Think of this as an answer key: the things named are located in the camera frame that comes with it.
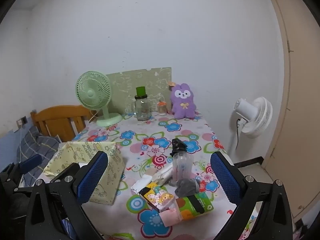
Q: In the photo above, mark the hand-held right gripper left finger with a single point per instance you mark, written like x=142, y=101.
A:
x=92, y=177

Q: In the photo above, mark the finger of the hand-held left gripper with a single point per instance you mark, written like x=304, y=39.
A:
x=31, y=163

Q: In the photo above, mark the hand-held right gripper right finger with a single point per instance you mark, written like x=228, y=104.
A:
x=225, y=177

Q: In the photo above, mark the yellow fabric storage box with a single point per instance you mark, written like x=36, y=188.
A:
x=112, y=180

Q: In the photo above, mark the grey socks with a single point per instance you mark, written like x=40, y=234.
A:
x=186, y=187

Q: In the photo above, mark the green orange tissue pack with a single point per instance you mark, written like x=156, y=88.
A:
x=192, y=207

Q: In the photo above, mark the white tissue packet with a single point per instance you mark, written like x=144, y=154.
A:
x=141, y=185

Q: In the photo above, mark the white beige sock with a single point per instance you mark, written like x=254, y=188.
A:
x=163, y=173

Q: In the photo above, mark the pink packet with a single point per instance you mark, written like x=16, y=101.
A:
x=171, y=217

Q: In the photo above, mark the cartoon print tissue pack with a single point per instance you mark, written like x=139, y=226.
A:
x=157, y=196

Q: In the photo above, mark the grey plaid pillow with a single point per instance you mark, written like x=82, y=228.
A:
x=37, y=142

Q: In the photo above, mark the wooden headboard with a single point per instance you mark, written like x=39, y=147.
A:
x=57, y=122

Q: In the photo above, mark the white standing fan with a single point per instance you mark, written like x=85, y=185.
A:
x=260, y=115

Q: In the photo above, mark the floral tablecloth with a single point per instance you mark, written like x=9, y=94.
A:
x=160, y=135

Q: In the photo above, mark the purple plush rabbit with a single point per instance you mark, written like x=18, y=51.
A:
x=183, y=105

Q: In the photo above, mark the green desk fan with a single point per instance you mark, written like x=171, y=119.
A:
x=93, y=92

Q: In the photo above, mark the glass jar mug green lid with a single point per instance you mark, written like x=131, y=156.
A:
x=142, y=107

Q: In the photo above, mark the small jar orange lid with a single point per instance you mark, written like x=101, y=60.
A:
x=162, y=109

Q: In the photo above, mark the beige wardrobe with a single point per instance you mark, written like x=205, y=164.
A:
x=300, y=105

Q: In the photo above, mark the green patterned board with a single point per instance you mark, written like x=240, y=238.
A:
x=150, y=80

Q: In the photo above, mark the wall socket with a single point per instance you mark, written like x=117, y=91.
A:
x=22, y=121

